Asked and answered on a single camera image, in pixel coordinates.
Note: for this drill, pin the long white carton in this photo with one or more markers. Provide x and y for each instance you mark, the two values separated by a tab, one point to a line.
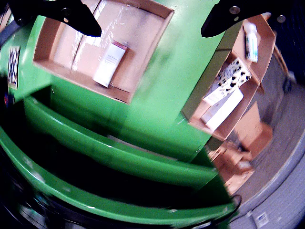
224	112

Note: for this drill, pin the cow print hand cream box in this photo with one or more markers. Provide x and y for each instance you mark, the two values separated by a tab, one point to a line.
232	76

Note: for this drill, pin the green metal shelf unit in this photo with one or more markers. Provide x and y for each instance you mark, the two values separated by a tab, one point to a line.
119	155

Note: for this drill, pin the black patterned card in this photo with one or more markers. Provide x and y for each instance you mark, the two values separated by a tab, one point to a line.
13	69

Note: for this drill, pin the open brown cardboard box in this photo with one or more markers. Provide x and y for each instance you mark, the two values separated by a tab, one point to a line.
205	83
264	47

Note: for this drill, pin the large shallow cardboard tray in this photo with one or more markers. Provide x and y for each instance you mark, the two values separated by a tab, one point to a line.
59	47

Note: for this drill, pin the small labelled cardboard carton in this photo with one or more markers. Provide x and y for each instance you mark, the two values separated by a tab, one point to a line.
233	169

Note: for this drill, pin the white teal tube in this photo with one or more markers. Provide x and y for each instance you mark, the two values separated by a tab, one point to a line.
251	45

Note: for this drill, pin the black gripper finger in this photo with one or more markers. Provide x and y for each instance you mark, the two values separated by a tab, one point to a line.
59	9
238	9

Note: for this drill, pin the empty open cardboard carton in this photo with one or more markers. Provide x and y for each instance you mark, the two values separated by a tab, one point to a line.
255	128

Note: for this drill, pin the white blue wall label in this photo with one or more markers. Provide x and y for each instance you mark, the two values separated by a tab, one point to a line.
262	219

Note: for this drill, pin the reddish brown cosmetic box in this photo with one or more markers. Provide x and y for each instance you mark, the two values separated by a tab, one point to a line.
107	69

